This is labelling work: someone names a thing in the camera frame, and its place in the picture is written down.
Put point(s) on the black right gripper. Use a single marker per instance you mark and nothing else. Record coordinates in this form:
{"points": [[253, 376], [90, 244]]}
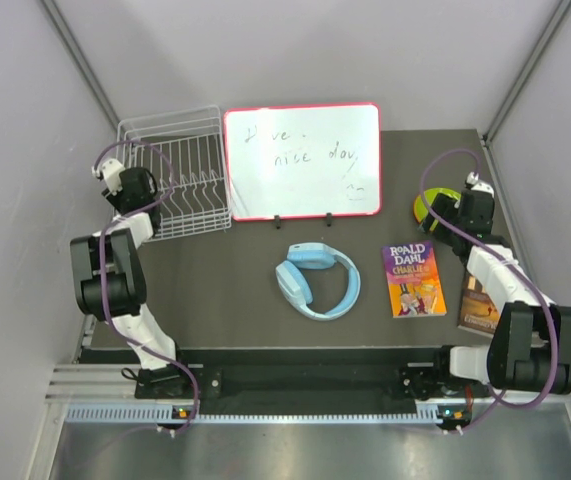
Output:
{"points": [[445, 206]]}

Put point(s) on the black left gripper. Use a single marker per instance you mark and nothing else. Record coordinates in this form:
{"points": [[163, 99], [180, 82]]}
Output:
{"points": [[115, 200]]}

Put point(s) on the lime green plate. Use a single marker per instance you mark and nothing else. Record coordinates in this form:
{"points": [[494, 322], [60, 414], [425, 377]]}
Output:
{"points": [[443, 200]]}

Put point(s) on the orange plate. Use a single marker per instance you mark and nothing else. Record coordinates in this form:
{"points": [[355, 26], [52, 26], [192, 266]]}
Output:
{"points": [[419, 221]]}

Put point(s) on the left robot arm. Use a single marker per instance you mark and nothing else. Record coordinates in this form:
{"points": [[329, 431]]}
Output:
{"points": [[117, 275]]}

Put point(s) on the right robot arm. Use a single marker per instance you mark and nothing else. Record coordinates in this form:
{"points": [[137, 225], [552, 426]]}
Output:
{"points": [[531, 346]]}

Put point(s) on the purple Roald Dahl book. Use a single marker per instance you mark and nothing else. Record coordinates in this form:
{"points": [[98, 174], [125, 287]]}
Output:
{"points": [[413, 280]]}

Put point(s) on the dark brown book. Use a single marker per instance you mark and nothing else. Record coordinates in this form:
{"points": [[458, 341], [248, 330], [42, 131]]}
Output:
{"points": [[477, 313]]}

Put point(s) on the pink framed whiteboard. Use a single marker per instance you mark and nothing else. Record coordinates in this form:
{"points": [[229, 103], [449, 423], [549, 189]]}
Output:
{"points": [[304, 161]]}

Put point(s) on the light blue headphones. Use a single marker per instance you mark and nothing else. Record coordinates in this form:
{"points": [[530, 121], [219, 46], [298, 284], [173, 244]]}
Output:
{"points": [[298, 278]]}

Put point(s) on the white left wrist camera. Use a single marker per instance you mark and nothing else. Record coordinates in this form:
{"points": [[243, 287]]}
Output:
{"points": [[109, 172]]}

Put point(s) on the white wire dish rack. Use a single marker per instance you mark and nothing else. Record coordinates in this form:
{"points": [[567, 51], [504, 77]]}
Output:
{"points": [[184, 151]]}

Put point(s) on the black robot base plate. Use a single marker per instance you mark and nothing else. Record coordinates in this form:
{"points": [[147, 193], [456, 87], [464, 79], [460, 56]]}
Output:
{"points": [[394, 372]]}

